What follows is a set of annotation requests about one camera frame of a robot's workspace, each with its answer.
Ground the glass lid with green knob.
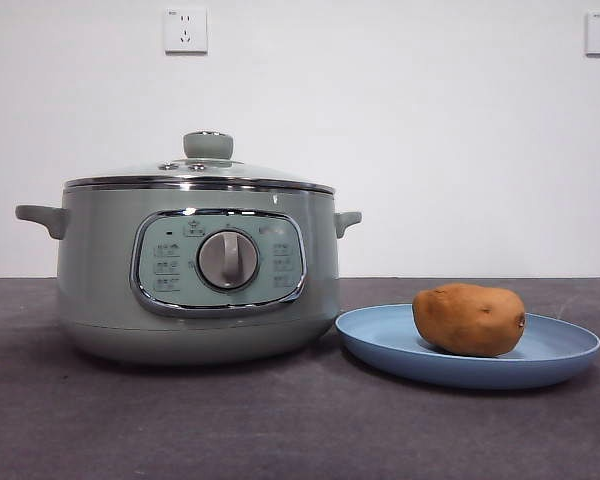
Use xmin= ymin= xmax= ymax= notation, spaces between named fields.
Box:
xmin=63 ymin=130 xmax=335 ymax=194

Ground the brown potato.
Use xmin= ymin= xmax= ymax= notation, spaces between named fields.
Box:
xmin=412 ymin=282 xmax=527 ymax=359

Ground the blue round plate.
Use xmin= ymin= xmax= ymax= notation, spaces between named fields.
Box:
xmin=334 ymin=303 xmax=600 ymax=391

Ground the pale green electric steamer pot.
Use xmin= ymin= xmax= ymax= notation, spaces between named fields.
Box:
xmin=14 ymin=183 xmax=363 ymax=369

